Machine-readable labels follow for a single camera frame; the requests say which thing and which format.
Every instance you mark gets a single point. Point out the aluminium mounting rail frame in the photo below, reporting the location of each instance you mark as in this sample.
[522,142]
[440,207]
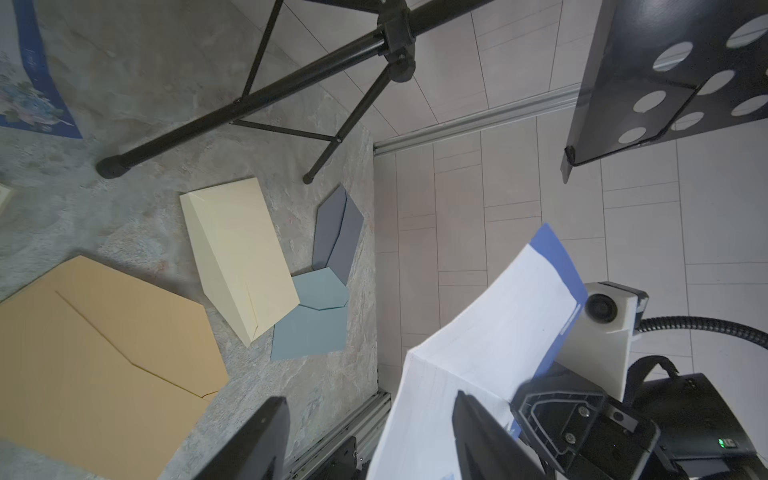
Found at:
[346,452]

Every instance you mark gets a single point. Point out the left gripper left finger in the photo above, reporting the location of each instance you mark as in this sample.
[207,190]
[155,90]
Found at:
[257,449]

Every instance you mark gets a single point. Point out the white blue-bordered letter paper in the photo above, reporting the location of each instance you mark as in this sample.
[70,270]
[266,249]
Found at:
[511,333]

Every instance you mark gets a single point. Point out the blue-grey envelope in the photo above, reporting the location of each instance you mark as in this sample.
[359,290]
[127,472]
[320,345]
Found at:
[318,324]

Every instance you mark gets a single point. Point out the dark grey envelope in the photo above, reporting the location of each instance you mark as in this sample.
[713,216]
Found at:
[338,228]

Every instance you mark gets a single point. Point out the tan brown envelope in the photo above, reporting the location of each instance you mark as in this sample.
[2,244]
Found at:
[105,371]

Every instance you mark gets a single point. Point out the black perforated music stand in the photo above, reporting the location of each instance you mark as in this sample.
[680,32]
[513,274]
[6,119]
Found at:
[656,71]

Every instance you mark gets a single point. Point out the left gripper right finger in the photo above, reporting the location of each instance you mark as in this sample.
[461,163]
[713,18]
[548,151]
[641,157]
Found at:
[485,450]

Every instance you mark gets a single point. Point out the cream envelope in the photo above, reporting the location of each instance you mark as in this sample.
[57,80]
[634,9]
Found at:
[241,265]

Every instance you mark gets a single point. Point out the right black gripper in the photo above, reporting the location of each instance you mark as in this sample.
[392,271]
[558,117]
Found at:
[668,426]

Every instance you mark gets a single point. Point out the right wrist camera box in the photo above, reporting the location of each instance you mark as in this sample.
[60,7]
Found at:
[597,346]

